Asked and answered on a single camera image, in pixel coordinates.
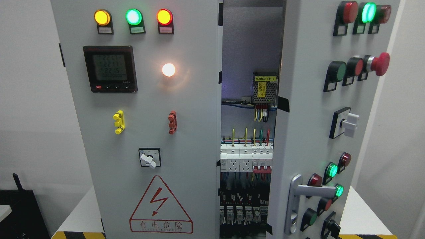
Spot red terminal connector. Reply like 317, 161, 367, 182
168, 111, 177, 135

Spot green push button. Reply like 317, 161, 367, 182
300, 208, 317, 231
323, 61, 347, 92

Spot black digital power meter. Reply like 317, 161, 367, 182
83, 45, 138, 93

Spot grey cabinet door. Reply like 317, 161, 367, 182
51, 0, 222, 239
267, 0, 400, 239

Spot green indicator light top left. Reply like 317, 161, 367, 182
126, 9, 146, 34

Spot red push button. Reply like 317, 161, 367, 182
342, 57, 363, 86
317, 197, 333, 216

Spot yellow terminal connector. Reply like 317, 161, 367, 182
113, 110, 126, 135

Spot red electric hazard warning sticker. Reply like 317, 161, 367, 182
129, 175, 193, 234

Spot green lit indicator middle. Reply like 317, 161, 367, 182
323, 162, 338, 186

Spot black tape on door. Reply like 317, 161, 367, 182
277, 96, 290, 113

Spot red-orange indicator light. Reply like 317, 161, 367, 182
156, 9, 174, 34

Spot black selector knob switch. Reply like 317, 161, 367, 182
320, 211, 341, 239

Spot white rotary switch upper right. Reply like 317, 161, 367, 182
329, 107, 359, 139

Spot red emergency stop mushroom button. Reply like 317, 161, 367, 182
357, 52, 390, 81

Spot red push button lower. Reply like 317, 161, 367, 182
317, 197, 333, 216

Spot dark red indicator top row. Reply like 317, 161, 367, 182
333, 1, 358, 36

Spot green lit indicator lower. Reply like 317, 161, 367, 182
332, 184, 344, 203

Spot white rotary switch left door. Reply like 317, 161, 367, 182
138, 148, 161, 169

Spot green lit indicator top right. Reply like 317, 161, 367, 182
353, 2, 377, 35

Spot green push button upper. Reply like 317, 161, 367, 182
323, 61, 347, 92

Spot coloured wires under supply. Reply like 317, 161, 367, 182
254, 103, 270, 123

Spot green lit indicator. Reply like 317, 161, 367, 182
323, 162, 338, 186
332, 184, 344, 203
353, 2, 377, 35

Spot lower black breaker row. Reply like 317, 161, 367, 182
218, 191, 269, 225

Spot dark red indicator middle left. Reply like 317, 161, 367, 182
307, 173, 323, 187

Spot yellow indicator light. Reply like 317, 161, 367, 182
94, 9, 114, 35

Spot metal mesh power supply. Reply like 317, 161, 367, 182
252, 71, 279, 104

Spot red push button upper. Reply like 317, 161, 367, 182
342, 57, 363, 86

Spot dark red indicator middle right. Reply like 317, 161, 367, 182
337, 152, 352, 174

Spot green push button lower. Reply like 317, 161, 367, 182
300, 208, 317, 231

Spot white glowing indicator light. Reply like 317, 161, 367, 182
161, 63, 176, 77

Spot white socket breaker row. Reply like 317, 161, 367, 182
219, 143, 274, 174

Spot silver door latch handle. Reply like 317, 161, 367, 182
284, 174, 337, 235

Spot black box with antenna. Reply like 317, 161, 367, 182
0, 173, 50, 239

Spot dark red buzzer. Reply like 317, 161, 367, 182
368, 5, 392, 34

